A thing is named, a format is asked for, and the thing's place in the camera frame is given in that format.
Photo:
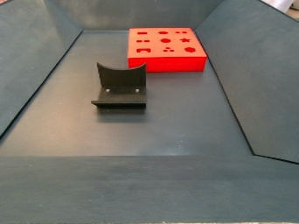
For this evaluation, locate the black curved holder stand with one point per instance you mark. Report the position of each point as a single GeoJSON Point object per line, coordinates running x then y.
{"type": "Point", "coordinates": [122, 87]}

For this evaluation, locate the red shape sorter box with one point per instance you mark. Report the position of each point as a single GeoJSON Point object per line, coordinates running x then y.
{"type": "Point", "coordinates": [166, 49]}

